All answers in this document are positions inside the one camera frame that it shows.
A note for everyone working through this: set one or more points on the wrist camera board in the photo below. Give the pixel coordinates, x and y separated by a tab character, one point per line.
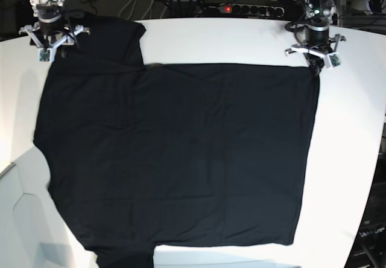
46	55
333	60

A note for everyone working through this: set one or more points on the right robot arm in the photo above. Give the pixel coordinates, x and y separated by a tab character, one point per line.
49	11

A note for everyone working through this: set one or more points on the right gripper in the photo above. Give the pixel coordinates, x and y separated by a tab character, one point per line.
51	36

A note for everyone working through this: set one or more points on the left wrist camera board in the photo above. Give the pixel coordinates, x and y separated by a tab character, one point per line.
333	60

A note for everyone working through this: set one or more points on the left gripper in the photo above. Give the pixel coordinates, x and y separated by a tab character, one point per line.
315	43

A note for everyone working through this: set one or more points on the black T-shirt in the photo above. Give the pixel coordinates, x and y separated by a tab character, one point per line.
195	155

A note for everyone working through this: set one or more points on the black power strip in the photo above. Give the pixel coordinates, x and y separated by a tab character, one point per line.
245	10

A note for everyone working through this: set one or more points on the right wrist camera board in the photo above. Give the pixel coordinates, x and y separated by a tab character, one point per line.
46	55

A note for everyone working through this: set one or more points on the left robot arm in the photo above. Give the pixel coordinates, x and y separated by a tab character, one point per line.
316	12

